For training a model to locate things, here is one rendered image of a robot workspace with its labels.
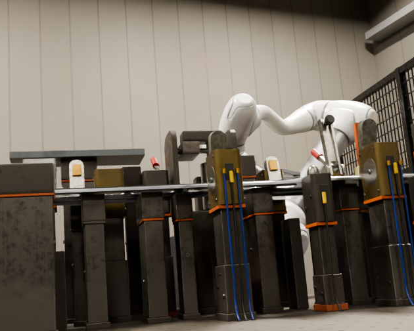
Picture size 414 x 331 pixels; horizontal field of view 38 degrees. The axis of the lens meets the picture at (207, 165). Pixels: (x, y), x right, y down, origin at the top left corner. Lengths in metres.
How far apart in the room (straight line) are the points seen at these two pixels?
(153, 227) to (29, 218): 0.30
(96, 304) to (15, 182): 0.32
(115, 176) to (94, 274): 0.31
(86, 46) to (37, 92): 0.49
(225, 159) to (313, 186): 0.20
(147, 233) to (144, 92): 2.97
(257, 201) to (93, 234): 0.38
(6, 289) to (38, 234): 0.12
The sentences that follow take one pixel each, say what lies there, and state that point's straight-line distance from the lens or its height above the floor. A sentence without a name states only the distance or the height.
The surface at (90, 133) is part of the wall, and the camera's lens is 4.07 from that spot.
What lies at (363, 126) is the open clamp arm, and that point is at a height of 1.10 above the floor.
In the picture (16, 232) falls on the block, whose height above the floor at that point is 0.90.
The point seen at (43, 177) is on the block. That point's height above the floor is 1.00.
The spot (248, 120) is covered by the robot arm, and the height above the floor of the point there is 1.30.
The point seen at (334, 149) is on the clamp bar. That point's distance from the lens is 1.74.
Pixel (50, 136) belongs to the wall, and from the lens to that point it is 4.02.
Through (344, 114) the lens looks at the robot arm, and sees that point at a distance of 2.38.
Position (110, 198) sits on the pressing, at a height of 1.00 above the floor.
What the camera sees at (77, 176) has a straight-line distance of 1.54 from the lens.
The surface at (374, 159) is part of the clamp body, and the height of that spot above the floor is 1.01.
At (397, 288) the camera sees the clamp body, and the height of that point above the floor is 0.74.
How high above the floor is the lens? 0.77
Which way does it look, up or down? 11 degrees up
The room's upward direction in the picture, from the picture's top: 5 degrees counter-clockwise
